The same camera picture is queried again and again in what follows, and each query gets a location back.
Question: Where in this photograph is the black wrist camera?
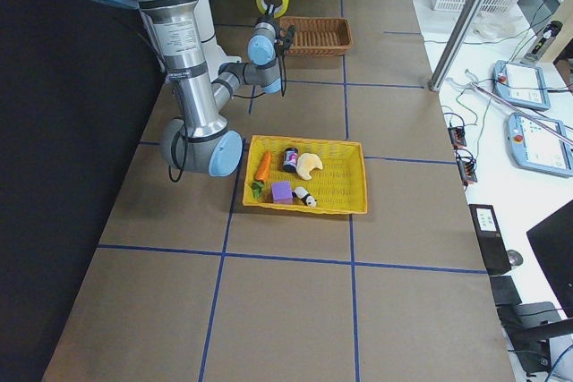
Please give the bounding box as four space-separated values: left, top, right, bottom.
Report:
278 25 296 55

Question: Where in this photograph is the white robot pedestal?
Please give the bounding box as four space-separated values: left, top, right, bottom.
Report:
194 0 242 81

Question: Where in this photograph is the brown wicker basket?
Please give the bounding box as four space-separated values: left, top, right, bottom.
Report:
279 16 354 57

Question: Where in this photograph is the aluminium post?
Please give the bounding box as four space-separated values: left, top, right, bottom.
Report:
428 0 484 92

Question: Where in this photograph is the small drink can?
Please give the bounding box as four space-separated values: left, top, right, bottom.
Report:
282 147 299 173

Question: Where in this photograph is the black monitor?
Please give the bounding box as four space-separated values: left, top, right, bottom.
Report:
526 201 573 318

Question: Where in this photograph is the black box device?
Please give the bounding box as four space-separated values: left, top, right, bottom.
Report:
468 204 511 276

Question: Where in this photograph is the teach pendant near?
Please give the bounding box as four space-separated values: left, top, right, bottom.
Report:
506 113 572 178

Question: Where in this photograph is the teach pendant far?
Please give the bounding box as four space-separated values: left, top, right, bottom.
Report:
492 60 551 111

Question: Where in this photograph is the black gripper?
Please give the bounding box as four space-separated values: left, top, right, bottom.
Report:
255 0 280 34

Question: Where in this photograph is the toy carrot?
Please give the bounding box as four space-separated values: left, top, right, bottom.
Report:
251 151 272 199

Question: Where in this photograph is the purple foam block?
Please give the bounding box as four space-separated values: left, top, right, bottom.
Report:
271 181 293 205

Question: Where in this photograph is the yellow plastic basket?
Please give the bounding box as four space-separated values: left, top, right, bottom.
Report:
243 135 368 215

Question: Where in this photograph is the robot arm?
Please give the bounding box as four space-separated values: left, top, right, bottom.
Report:
91 0 288 177

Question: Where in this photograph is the teach pendant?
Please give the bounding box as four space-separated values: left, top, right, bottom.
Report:
492 60 551 111
506 113 572 178

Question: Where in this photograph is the toy panda figure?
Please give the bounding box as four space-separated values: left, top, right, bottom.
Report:
293 186 318 208

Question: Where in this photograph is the toy croissant bread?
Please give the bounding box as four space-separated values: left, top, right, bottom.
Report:
295 153 323 181

